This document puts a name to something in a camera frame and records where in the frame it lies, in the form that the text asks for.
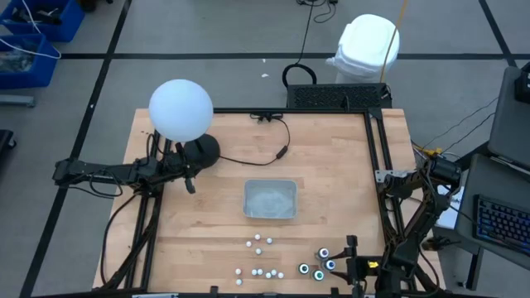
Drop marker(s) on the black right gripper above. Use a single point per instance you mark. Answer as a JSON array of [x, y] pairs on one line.
[[360, 269]]

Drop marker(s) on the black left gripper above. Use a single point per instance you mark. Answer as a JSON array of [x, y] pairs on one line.
[[182, 165]]

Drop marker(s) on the large blue-tipped coloring bottle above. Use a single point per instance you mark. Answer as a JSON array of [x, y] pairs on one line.
[[330, 265]]

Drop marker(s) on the large purple-tipped coloring bottle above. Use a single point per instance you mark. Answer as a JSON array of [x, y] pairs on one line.
[[323, 253]]

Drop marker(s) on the large green-tipped coloring bottle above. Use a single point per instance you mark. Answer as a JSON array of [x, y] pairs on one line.
[[318, 275]]

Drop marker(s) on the large black-tipped coloring bottle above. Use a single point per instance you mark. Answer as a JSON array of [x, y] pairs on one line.
[[304, 269]]

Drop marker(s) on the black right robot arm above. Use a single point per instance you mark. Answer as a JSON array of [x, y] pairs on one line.
[[414, 215]]

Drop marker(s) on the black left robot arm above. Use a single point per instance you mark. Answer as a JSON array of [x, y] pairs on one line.
[[103, 169]]

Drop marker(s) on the white globe table lamp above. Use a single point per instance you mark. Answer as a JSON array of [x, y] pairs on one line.
[[180, 109]]

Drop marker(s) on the grey plastic tray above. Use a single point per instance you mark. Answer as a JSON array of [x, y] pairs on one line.
[[269, 198]]

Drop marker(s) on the black brown clamp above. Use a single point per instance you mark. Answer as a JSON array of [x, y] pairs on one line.
[[432, 243]]

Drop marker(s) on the white printed paper sheet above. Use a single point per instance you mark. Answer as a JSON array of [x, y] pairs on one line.
[[451, 217]]

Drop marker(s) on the black perforated computer case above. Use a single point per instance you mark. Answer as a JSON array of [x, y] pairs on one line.
[[331, 96]]

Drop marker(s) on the backlit black keyboard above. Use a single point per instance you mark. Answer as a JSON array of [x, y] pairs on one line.
[[501, 223]]

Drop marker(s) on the grey desk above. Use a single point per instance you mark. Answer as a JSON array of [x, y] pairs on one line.
[[488, 182], [509, 124]]

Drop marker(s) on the blue storage bin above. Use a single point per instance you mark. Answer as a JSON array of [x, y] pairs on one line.
[[66, 25], [41, 76]]

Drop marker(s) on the grey metal bar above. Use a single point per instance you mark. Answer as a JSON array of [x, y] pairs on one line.
[[16, 101]]

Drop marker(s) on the white lined trash bin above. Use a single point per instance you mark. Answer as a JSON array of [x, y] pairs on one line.
[[364, 45]]

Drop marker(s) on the black desktop device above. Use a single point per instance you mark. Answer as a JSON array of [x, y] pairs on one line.
[[523, 87]]

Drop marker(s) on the white frame label strip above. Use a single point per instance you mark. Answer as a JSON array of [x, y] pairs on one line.
[[155, 296], [379, 296]]

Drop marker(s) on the black aluminium table frame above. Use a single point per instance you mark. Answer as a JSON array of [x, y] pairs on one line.
[[323, 111]]

